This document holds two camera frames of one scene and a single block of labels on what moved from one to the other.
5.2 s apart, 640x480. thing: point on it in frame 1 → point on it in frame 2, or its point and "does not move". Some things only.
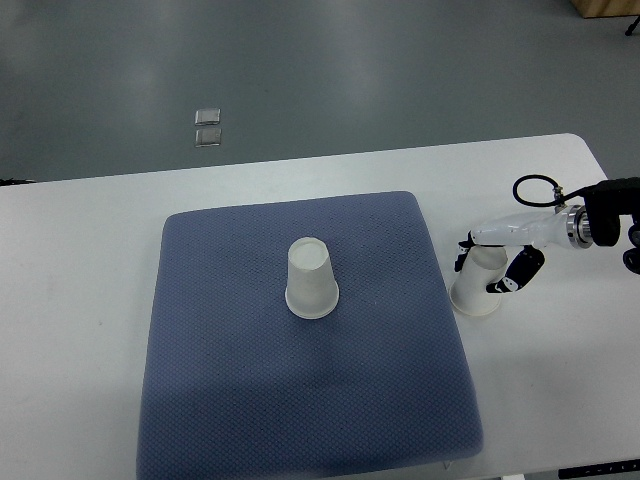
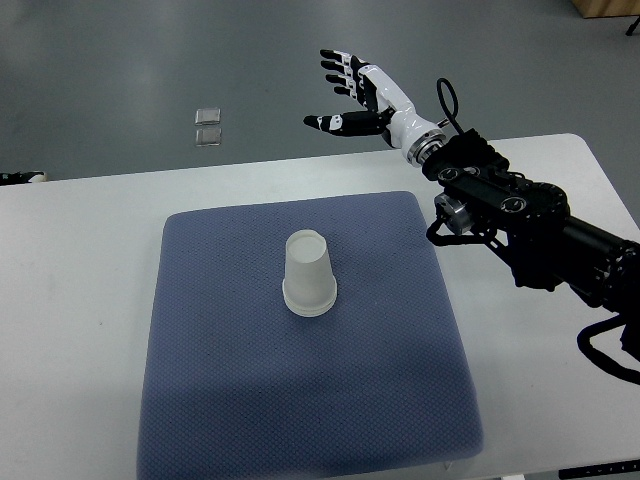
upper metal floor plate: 208,116 does not move
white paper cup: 482,266 → 309,285
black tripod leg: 632,26 does not move
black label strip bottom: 600,469 does not move
